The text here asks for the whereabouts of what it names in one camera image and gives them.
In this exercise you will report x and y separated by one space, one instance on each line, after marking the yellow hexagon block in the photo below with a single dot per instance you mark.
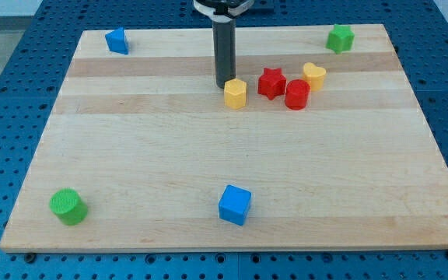
235 93

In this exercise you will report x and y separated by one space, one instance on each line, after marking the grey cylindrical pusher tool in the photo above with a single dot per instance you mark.
224 43

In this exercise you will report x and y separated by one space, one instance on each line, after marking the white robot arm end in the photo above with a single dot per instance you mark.
222 11

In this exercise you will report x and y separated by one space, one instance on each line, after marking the red star block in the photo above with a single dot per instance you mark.
271 83

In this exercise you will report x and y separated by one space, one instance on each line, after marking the green star block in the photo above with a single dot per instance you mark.
340 38

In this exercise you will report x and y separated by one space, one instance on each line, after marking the blue cube block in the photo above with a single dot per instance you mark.
234 205

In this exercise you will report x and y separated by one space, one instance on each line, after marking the red cylinder block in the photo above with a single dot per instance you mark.
296 94

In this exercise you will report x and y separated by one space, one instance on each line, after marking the wooden board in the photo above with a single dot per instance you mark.
148 143

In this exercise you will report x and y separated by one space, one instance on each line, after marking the yellow heart block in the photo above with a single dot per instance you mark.
314 75

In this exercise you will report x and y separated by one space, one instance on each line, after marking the blue triangle block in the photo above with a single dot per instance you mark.
117 41

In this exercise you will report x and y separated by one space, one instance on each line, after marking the green cylinder block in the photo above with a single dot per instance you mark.
67 205

